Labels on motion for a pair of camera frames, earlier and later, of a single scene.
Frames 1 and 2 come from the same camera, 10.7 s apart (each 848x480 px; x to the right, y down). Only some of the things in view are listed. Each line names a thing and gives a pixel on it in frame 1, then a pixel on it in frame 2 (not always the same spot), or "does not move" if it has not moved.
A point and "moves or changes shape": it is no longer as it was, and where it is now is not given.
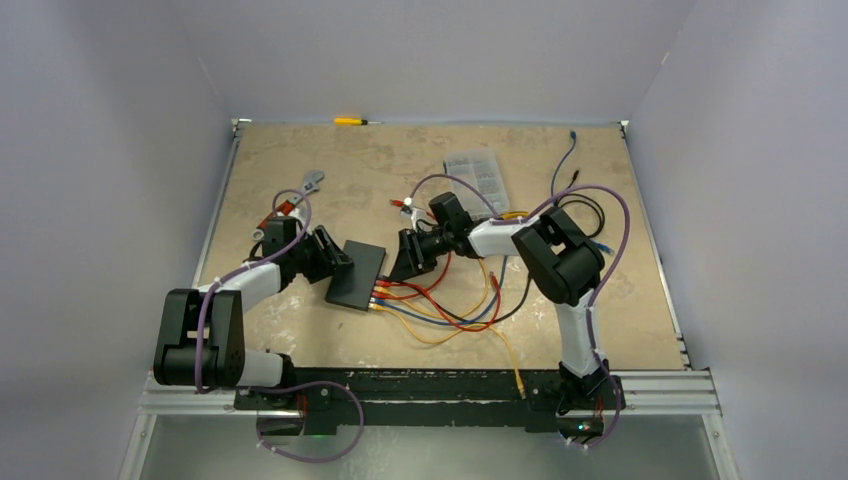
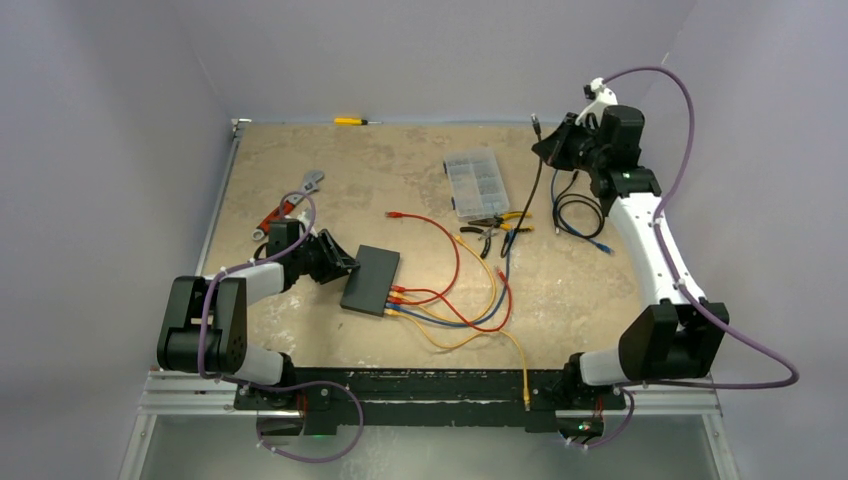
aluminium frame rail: [684, 390] does not move
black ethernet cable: [582, 202] does not move
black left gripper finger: [331, 248] does not move
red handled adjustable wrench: [310, 185] does not move
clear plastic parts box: [482, 169] does not move
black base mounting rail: [315, 399] does not move
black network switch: [353, 287] moves or changes shape
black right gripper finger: [408, 260] to [554, 148]
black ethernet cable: [478, 321] to [537, 131]
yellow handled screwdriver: [354, 121] does not move
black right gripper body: [433, 245] to [585, 151]
